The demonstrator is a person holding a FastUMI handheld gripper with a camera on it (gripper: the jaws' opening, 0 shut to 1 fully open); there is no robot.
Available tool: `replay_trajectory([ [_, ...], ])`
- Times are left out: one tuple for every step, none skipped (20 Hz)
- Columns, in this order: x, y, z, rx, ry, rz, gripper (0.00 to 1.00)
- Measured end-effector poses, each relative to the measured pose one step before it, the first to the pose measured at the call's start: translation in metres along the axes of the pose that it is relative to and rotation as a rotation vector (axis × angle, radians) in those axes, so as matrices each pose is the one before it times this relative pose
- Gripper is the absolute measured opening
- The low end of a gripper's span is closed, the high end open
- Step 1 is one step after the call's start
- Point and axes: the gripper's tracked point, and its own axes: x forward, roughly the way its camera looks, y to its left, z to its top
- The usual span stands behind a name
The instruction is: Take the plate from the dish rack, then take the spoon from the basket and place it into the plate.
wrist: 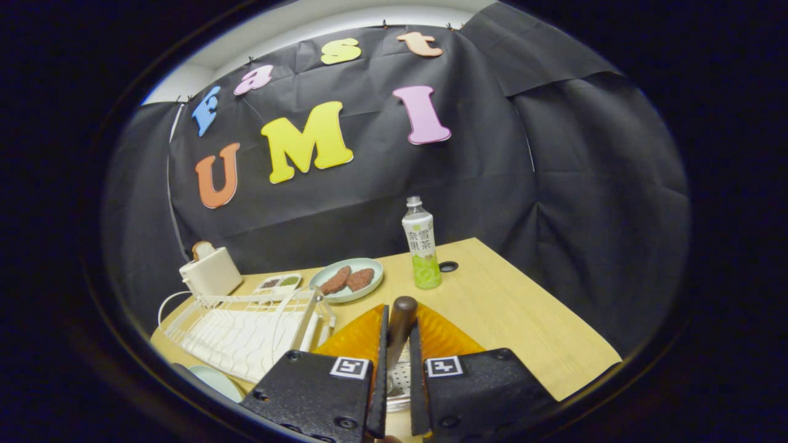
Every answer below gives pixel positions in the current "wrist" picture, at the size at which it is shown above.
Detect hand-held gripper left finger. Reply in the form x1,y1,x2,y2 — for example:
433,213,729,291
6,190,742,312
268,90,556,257
239,304,390,442

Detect cream white toaster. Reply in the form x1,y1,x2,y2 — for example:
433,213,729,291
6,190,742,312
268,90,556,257
179,241,243,297

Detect white wire dish rack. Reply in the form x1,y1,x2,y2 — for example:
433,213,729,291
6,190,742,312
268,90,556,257
158,285,337,385

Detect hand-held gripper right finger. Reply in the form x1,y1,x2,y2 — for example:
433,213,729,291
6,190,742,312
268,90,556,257
409,301,558,439

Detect brown handled spoon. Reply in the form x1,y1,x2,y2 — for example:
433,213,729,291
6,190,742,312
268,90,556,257
385,296,419,394

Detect clear wire basket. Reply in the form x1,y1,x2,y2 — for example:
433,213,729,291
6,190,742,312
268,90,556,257
385,345,413,413

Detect light green meat plate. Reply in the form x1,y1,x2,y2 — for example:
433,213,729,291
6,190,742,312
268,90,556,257
308,258,385,304

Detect white drip tray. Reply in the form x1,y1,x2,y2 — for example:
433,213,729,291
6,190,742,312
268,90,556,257
185,305,321,382

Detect pale green plate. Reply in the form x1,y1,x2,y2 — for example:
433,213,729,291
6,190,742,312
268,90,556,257
172,363,245,404

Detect green drink bottle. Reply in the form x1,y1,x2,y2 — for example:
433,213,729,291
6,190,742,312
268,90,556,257
402,196,443,290

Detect white divided grain tray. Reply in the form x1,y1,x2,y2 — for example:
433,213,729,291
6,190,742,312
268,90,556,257
253,273,303,295

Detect brown meat piece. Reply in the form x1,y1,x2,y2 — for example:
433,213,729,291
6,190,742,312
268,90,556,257
346,268,376,292
319,266,352,295

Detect black backdrop cloth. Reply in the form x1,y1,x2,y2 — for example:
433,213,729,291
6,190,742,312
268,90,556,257
102,3,690,357

